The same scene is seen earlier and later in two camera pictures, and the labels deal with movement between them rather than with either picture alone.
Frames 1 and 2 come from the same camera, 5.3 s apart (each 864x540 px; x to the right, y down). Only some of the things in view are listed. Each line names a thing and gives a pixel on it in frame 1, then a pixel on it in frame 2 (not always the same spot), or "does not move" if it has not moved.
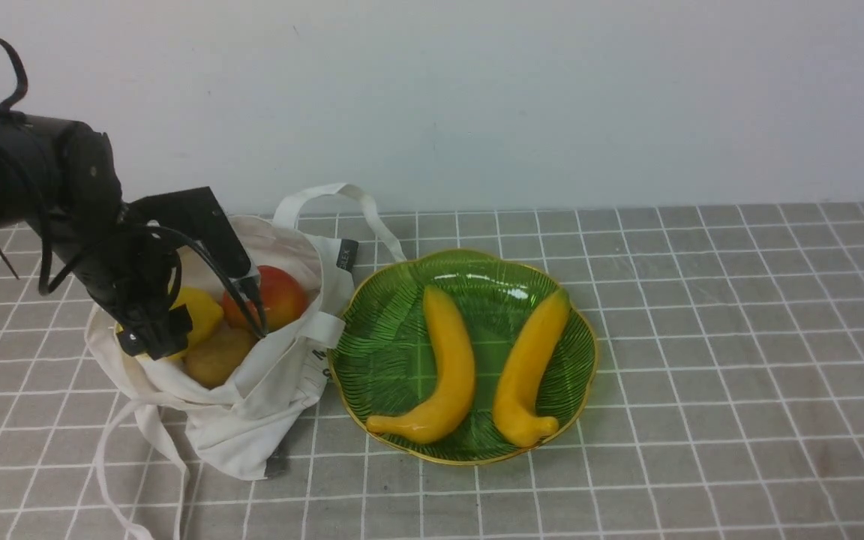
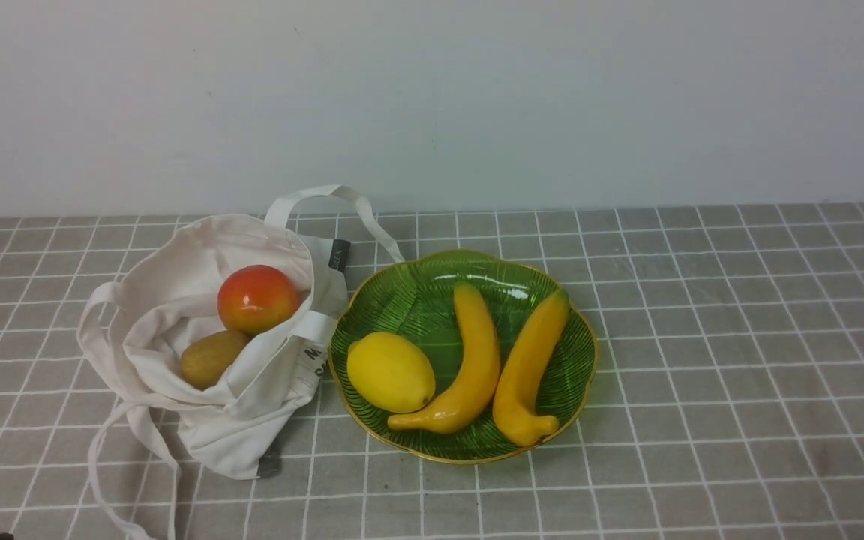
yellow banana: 448,401 -> 467,400
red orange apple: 283,299 does not move
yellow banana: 516,418 does not move
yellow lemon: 205,316 -> 390,373
